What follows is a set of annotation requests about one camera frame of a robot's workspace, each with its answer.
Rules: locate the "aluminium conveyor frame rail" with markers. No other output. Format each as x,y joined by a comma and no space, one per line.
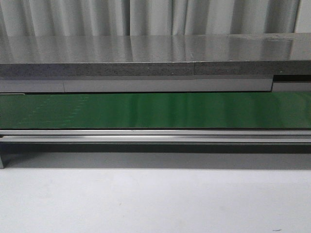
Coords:
209,149

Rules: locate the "grey curtain backdrop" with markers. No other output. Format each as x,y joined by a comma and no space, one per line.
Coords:
152,17

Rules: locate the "green conveyor belt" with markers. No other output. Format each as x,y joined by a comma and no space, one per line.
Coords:
250,110

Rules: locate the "grey stone countertop slab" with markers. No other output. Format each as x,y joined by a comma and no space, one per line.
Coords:
164,55

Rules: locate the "grey panel under countertop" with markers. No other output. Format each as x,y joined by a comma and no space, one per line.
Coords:
191,83

